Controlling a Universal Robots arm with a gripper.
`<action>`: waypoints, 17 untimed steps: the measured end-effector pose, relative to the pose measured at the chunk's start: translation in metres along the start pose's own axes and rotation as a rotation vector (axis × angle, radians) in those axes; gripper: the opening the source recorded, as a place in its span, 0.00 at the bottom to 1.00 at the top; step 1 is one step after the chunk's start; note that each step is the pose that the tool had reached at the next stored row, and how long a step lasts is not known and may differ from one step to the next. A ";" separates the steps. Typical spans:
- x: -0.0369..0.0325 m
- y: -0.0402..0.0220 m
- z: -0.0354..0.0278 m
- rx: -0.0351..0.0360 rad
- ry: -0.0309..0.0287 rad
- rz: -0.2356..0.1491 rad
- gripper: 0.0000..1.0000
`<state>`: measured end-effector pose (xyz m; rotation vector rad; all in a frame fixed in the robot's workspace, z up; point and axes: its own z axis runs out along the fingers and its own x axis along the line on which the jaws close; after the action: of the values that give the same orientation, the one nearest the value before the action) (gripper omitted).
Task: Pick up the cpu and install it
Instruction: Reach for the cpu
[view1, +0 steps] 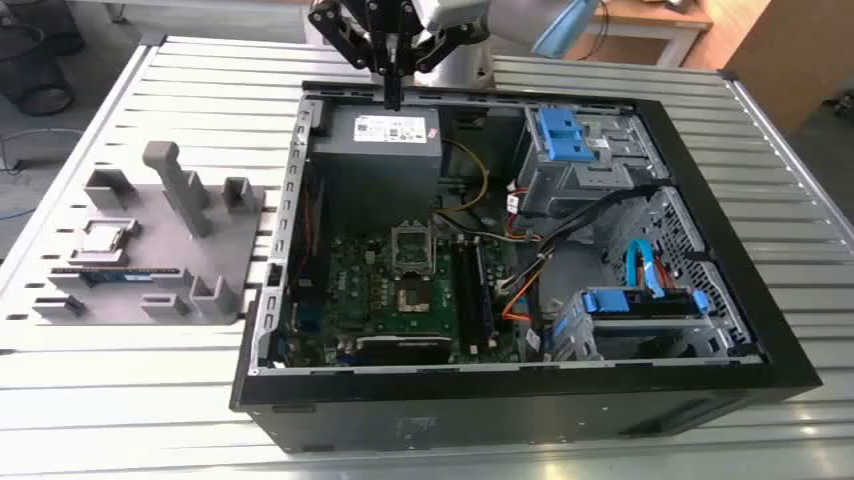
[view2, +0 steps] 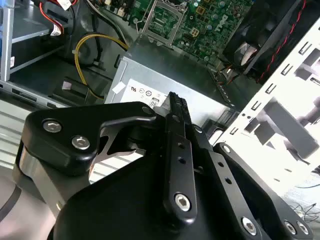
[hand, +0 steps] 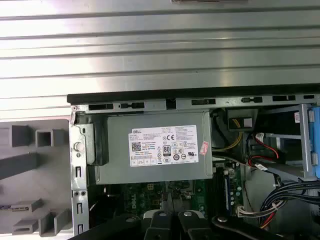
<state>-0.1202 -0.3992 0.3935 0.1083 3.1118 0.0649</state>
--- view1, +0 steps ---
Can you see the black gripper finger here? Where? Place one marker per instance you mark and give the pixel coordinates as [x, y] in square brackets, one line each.
[404, 30]
[347, 35]

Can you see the silver CPU green edge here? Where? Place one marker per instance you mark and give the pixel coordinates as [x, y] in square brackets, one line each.
[101, 236]

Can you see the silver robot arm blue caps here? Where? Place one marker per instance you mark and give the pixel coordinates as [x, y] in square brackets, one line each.
[470, 75]

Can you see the CPU socket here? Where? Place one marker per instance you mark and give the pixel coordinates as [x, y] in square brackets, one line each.
[415, 299]

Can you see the grey power supply unit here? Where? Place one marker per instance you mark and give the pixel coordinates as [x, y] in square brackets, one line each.
[380, 175]

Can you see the blue plastic drive latch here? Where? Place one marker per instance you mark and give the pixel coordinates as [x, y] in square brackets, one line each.
[560, 135]

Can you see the grey metal drive cage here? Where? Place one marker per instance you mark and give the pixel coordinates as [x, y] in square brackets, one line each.
[600, 177]

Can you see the green motherboard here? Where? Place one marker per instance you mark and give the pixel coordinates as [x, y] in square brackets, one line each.
[353, 280]

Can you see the grey parts rack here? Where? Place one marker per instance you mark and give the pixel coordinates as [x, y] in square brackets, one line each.
[160, 250]

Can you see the RAM slot white clips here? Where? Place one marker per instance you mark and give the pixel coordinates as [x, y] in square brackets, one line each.
[491, 345]
[467, 300]

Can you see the blue board connector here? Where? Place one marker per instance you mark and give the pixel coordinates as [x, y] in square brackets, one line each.
[305, 320]

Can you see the brown wooden cabinet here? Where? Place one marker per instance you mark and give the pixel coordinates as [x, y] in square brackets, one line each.
[801, 60]

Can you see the hard disk in blue carrier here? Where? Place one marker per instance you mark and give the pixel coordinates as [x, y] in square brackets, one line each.
[607, 302]

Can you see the black graphics card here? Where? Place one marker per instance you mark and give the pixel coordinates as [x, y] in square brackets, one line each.
[400, 350]

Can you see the grey metal disk bay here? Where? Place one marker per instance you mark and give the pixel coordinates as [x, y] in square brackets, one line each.
[654, 324]

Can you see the black PC case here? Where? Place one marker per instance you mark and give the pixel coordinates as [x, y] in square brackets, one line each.
[534, 405]

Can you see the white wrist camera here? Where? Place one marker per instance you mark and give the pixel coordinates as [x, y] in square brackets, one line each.
[454, 12]

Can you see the wooden desk white frame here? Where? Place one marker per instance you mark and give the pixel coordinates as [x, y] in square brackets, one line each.
[667, 22]

